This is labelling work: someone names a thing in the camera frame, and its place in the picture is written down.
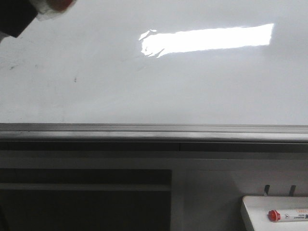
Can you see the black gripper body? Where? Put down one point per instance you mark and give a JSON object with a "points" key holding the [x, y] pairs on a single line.
{"points": [[15, 16]]}

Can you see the grey aluminium whiteboard ledge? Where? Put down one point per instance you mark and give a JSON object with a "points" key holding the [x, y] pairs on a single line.
{"points": [[154, 137]]}

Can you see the white whiteboard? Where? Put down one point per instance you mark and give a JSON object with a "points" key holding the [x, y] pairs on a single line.
{"points": [[160, 61]]}

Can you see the left black tray hook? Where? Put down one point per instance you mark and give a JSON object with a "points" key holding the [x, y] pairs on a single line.
{"points": [[266, 190]]}

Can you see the black tray hook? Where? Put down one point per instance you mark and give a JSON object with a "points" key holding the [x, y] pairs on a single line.
{"points": [[266, 190], [292, 190]]}

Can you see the white plastic marker tray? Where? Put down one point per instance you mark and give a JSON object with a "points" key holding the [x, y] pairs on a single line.
{"points": [[254, 212]]}

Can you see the right black tray hook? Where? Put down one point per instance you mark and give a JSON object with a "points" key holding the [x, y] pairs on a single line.
{"points": [[292, 190]]}

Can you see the red-capped white marker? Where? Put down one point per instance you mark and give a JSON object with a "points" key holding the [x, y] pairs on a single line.
{"points": [[289, 215]]}

